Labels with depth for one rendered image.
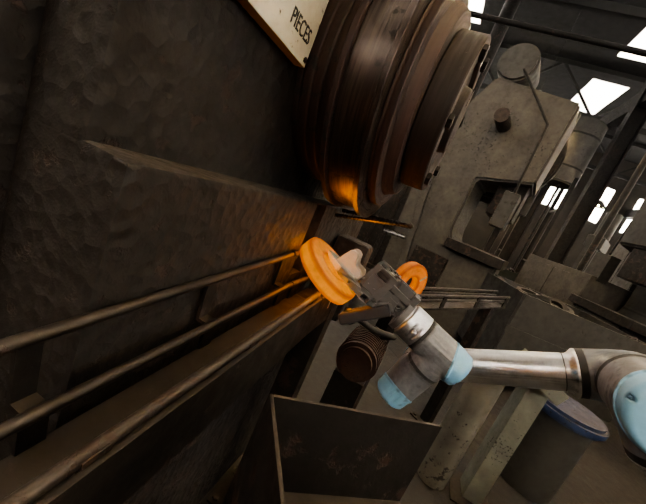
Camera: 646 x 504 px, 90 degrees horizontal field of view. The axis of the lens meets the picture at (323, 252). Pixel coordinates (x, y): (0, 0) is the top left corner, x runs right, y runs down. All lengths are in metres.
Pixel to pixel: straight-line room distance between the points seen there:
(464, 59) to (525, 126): 2.89
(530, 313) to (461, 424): 1.47
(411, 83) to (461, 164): 2.91
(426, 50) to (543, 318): 2.44
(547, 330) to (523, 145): 1.57
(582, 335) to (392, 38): 2.70
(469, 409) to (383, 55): 1.22
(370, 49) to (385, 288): 0.41
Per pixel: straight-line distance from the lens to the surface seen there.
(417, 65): 0.56
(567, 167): 9.55
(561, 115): 3.50
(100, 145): 0.36
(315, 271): 0.64
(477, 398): 1.41
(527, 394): 1.48
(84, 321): 0.35
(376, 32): 0.54
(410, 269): 1.13
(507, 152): 3.42
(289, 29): 0.51
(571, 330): 2.95
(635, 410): 0.70
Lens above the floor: 0.92
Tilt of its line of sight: 11 degrees down
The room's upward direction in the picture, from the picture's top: 23 degrees clockwise
